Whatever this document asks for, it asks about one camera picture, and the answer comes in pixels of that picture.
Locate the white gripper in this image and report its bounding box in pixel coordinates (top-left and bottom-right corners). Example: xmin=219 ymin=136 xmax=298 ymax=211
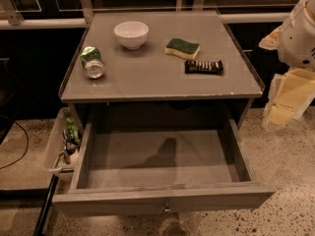
xmin=259 ymin=0 xmax=315 ymax=132

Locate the grey top drawer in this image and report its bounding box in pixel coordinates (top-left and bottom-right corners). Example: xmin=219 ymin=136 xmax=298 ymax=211
xmin=53 ymin=119 xmax=276 ymax=216

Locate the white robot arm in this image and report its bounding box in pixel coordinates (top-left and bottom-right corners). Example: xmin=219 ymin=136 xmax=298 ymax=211
xmin=259 ymin=0 xmax=315 ymax=131

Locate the grey drawer cabinet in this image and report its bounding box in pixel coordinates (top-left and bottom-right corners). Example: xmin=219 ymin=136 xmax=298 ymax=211
xmin=58 ymin=10 xmax=266 ymax=136

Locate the black snack bar wrapper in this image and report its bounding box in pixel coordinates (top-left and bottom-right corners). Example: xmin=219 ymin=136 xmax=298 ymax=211
xmin=184 ymin=60 xmax=223 ymax=76

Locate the green yellow sponge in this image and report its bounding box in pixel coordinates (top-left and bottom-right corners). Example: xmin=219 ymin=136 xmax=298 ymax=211
xmin=164 ymin=38 xmax=200 ymax=60

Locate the white ceramic bowl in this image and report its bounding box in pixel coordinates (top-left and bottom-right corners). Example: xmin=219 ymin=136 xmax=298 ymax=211
xmin=114 ymin=22 xmax=149 ymax=50

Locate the green soda can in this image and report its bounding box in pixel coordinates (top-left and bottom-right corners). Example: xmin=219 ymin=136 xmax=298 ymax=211
xmin=80 ymin=46 xmax=104 ymax=80

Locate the metal railing frame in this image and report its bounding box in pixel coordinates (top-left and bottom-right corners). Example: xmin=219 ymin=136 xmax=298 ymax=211
xmin=0 ymin=0 xmax=299 ymax=29

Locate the black cable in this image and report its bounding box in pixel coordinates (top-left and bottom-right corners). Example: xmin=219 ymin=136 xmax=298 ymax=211
xmin=0 ymin=114 xmax=30 ymax=171

